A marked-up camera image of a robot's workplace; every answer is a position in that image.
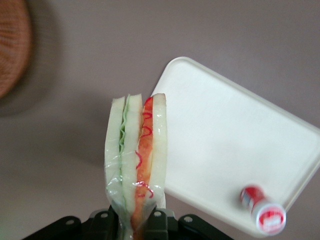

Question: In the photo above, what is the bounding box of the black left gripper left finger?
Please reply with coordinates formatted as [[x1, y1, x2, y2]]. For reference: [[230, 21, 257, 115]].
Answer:
[[87, 209, 121, 240]]

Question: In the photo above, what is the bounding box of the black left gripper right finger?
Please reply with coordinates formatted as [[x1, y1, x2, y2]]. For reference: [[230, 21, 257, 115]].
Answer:
[[144, 209, 176, 240]]

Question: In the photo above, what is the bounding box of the triangle sandwich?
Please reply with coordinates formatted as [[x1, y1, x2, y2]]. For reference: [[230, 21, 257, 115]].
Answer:
[[103, 92, 168, 240]]

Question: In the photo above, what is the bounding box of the beige plastic tray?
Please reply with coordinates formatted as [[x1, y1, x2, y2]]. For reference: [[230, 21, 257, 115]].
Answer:
[[149, 56, 320, 235]]

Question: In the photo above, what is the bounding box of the round brown wicker basket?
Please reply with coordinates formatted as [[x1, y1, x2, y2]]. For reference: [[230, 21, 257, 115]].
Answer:
[[0, 0, 33, 100]]

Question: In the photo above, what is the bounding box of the red white yogurt cup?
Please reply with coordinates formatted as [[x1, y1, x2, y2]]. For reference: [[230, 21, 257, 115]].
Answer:
[[239, 183, 287, 236]]

